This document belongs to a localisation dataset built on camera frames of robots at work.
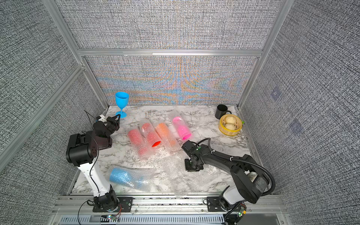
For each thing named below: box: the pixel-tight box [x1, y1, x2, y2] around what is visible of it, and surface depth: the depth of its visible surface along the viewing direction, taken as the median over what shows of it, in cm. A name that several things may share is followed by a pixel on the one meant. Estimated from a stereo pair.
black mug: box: [214, 104, 233, 120], surface depth 109 cm
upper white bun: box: [225, 115, 237, 124], surface depth 106 cm
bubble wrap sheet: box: [157, 147, 234, 196], surface depth 84 cm
